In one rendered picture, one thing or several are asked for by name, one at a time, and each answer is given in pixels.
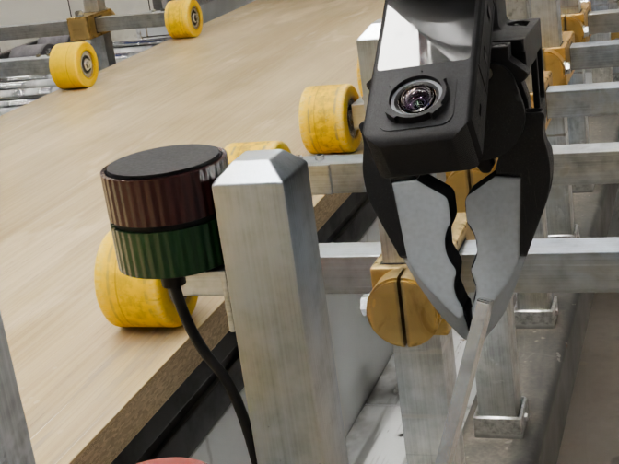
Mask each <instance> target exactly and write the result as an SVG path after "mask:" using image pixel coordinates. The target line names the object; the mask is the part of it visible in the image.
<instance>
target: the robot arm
mask: <svg viewBox="0 0 619 464"><path fill-rule="evenodd" d="M530 67H531V69H530ZM530 72H531V79H532V92H533V105H534V108H531V95H530V92H529V89H528V87H527V84H526V82H525V79H526V78H527V77H528V76H529V74H530ZM367 88H368V90H369V94H368V105H367V110H366V116H365V120H364V121H362V122H361V123H360V124H359V129H360V132H361V133H362V137H363V142H364V152H363V177H364V182H365V187H366V191H367V194H368V198H369V201H370V203H371V205H372V207H373V209H374V211H375V213H376V215H377V217H378V219H379V220H380V222H381V224H382V226H383V227H384V229H385V231H386V233H387V235H388V236H389V238H390V240H391V243H392V245H393V246H394V247H395V249H396V251H397V253H398V255H399V256H400V257H401V258H403V259H404V261H405V263H406V265H407V267H408V269H409V270H410V272H411V274H412V275H413V277H414V278H415V280H416V282H417V283H418V285H419V286H420V288H421V289H422V291H423V292H424V294H425V295H426V296H427V298H428V300H429V301H430V302H431V304H432V305H433V306H434V308H435V309H436V310H437V311H438V313H439V314H440V315H441V317H442V318H443V319H444V320H446V321H447V322H448V323H449V325H450V326H451V327H452V328H453V329H454V330H455V331H456V332H457V333H458V334H459V335H460V336H461V337H462V338H463V339H464V340H467V337H468V333H469V329H470V326H471V323H472V319H473V313H474V309H475V305H476V301H477V299H478V298H479V297H485V298H488V299H492V300H494V305H493V309H492V313H491V317H490V320H489V323H488V327H487V331H486V335H485V338H486V337H487V336H488V334H489V333H490V332H491V330H492V329H493V328H494V327H495V326H496V325H497V323H498V322H499V321H500V319H501V318H502V316H503V315H504V313H505V311H506V309H507V307H508V304H509V302H510V299H511V297H512V295H513V292H514V289H515V287H516V284H517V281H518V280H519V277H520V273H521V270H522V267H523V264H524V262H525V260H526V257H527V255H528V252H529V249H530V246H531V243H532V240H533V237H534V235H535V232H536V229H537V226H538V225H539V222H540V219H541V217H542V214H543V210H544V207H545V205H546V203H547V200H548V197H549V193H550V190H551V186H552V181H553V175H554V155H553V148H552V146H551V144H550V142H549V141H548V139H547V136H546V131H545V118H546V116H547V114H546V113H547V110H546V100H545V87H544V73H543V47H542V34H541V20H540V19H539V18H528V19H517V20H510V19H508V18H507V13H506V1H505V0H385V3H384V7H383V13H382V19H381V24H380V34H379V40H378V45H377V50H376V56H375V62H374V67H373V73H372V78H371V79H370V80H369V81H368V82H367ZM497 157H498V160H497V163H496V158H497ZM495 163H496V170H495V171H493V172H492V173H491V174H489V175H488V176H486V177H485V178H483V179H482V180H480V181H479V182H477V183H476V184H475V185H473V187H472V188H471V190H470V192H469V193H468V195H467V197H466V199H465V210H466V220H467V223H468V225H469V227H470V229H471V230H472V232H473V233H474V235H475V238H476V247H477V253H476V255H475V258H474V260H473V265H472V269H471V272H472V276H473V281H474V283H475V286H476V291H475V294H474V299H473V304H472V302H471V299H470V298H469V297H468V294H467V293H466V291H465V288H464V286H463V283H462V281H461V265H462V260H461V255H460V254H459V252H458V251H457V249H456V248H455V246H454V244H453V242H452V224H453V222H454V220H455V218H456V214H457V205H456V197H455V192H454V190H453V189H452V188H451V187H450V185H448V184H446V183H445V182H443V181H441V180H438V179H437V177H436V173H441V172H451V171H460V170H469V169H473V168H476V167H478V168H479V169H480V171H481V172H483V173H489V172H490V171H491V170H492V168H493V166H494V165H495Z"/></svg>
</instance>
